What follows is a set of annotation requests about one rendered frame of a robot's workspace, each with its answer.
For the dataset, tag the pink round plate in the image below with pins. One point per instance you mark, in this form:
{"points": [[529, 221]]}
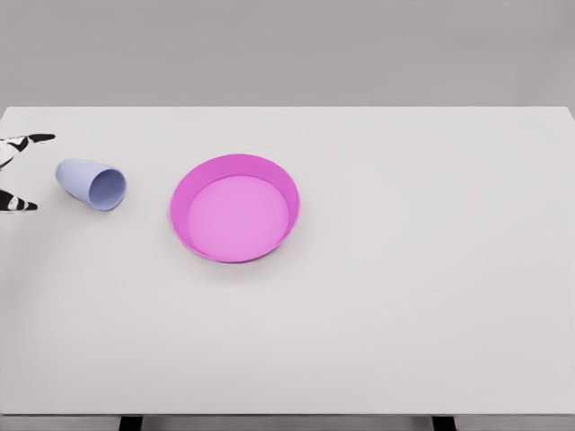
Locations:
{"points": [[236, 211]]}

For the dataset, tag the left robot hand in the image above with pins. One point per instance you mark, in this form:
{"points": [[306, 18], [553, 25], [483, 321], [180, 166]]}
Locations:
{"points": [[13, 144]]}

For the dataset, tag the pale blue cup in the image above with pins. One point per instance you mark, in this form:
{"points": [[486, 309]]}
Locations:
{"points": [[90, 182]]}

